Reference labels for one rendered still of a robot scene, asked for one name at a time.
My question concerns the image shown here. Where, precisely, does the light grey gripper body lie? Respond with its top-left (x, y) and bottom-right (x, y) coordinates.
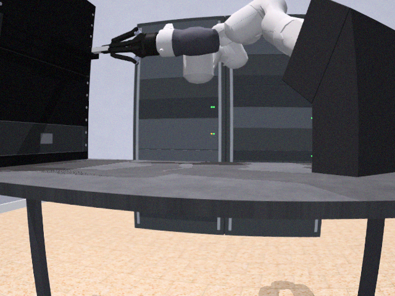
top-left (131, 32), bottom-right (159, 58)

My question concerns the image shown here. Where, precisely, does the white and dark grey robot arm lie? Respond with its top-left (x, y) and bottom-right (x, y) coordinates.
top-left (156, 0), bottom-right (304, 84)

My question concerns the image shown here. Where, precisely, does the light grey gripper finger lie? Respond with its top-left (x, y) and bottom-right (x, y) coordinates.
top-left (91, 27), bottom-right (141, 50)
top-left (91, 46), bottom-right (141, 65)

